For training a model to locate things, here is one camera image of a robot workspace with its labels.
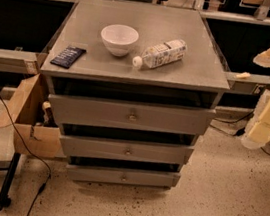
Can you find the grey top drawer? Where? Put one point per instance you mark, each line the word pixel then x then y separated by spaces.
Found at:
pixel 130 115

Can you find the white ceramic bowl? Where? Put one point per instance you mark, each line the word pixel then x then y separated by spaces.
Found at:
pixel 119 40

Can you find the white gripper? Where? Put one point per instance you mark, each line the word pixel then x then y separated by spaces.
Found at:
pixel 257 132

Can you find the dark blue snack packet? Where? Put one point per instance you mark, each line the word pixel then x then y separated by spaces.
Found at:
pixel 66 58

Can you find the brown cardboard box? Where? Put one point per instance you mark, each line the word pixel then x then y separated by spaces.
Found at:
pixel 23 113

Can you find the clear plastic bottle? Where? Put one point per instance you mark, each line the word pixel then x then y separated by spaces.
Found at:
pixel 161 54

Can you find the black table leg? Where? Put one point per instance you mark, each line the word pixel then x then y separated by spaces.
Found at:
pixel 4 191

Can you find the grey drawer cabinet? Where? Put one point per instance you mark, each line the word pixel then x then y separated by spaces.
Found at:
pixel 196 81

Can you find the grey middle drawer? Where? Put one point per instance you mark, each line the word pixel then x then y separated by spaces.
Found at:
pixel 125 150

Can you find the grey bottom drawer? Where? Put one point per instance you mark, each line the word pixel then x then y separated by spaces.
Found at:
pixel 123 176

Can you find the small cream foam piece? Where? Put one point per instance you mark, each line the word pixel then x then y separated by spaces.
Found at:
pixel 242 75

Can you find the grey drawer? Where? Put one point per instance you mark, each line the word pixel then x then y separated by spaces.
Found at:
pixel 123 176
pixel 125 150
pixel 130 115

